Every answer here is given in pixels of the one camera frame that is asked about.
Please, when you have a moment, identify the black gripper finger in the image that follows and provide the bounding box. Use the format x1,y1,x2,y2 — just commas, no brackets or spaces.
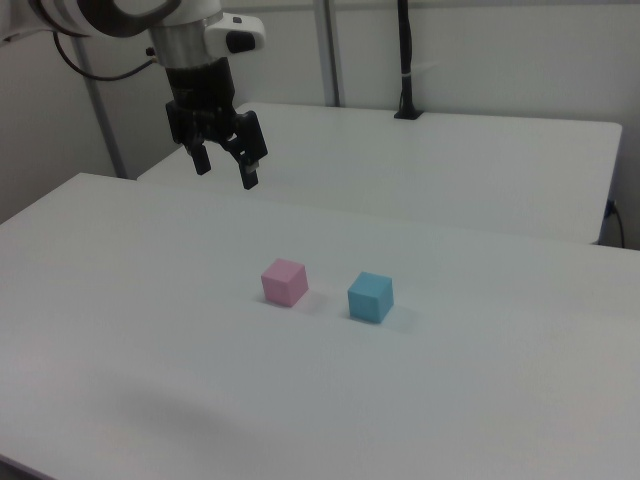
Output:
222,111,270,192
183,134,212,177

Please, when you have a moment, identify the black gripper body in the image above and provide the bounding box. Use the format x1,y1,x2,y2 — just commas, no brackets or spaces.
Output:
164,56,241,147

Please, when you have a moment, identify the blue cube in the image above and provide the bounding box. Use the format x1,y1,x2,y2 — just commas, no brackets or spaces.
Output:
347,270,395,324

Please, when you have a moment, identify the pink cube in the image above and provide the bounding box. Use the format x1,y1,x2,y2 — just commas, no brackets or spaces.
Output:
260,257,308,308

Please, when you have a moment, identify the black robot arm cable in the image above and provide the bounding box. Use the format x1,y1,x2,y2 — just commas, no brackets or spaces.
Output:
52,29,159,82

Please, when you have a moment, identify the grey metal frame post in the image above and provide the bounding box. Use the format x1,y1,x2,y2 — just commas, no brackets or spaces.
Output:
69,34,129,179
319,0,347,108

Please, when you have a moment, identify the black cable with blue plug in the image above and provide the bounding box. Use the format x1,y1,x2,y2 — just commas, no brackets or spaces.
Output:
605,198,627,248

